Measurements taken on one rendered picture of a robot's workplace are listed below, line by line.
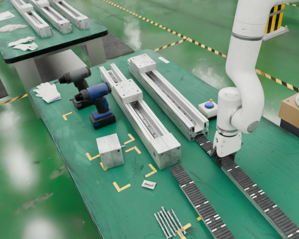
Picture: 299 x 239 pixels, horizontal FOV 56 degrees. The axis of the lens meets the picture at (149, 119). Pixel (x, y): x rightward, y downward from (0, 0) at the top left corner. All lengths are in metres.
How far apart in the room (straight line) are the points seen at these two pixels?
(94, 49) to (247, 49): 2.07
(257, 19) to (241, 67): 0.14
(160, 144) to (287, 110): 0.63
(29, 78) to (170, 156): 1.84
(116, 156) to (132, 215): 0.26
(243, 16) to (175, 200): 0.66
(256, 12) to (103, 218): 0.82
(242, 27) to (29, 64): 2.11
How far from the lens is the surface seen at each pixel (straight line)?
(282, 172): 1.23
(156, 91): 1.50
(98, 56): 2.83
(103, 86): 1.36
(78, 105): 1.60
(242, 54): 0.89
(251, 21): 0.86
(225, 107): 0.96
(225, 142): 1.06
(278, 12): 4.46
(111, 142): 1.20
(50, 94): 1.82
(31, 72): 2.72
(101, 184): 1.18
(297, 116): 1.42
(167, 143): 1.15
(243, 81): 0.90
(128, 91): 1.45
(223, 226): 1.00
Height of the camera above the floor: 1.66
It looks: 38 degrees down
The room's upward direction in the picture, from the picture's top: 7 degrees counter-clockwise
